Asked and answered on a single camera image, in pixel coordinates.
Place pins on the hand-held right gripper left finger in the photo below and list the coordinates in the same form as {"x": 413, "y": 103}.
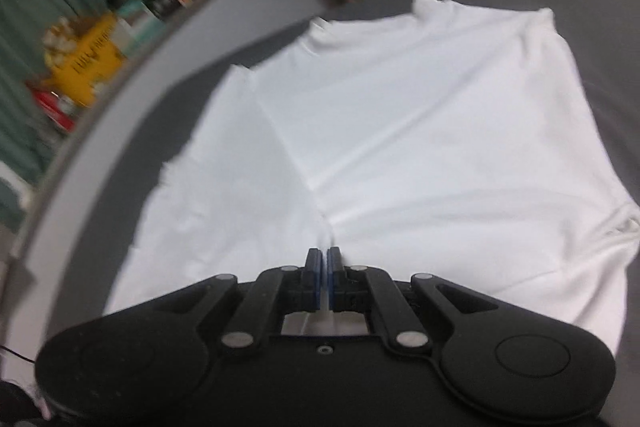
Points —
{"x": 314, "y": 279}

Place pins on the white shirt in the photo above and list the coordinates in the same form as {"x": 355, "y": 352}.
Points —
{"x": 400, "y": 132}

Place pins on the yellow storage box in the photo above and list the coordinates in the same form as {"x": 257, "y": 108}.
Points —
{"x": 90, "y": 57}

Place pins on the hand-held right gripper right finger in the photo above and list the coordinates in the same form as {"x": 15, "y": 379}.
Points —
{"x": 334, "y": 279}

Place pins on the plush monkey toy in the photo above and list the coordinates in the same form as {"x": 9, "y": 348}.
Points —
{"x": 57, "y": 39}

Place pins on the grey stone windowsill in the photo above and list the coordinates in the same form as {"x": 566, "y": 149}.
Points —
{"x": 112, "y": 99}

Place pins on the white teal cardboard box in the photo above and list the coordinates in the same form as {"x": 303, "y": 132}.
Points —
{"x": 140, "y": 24}

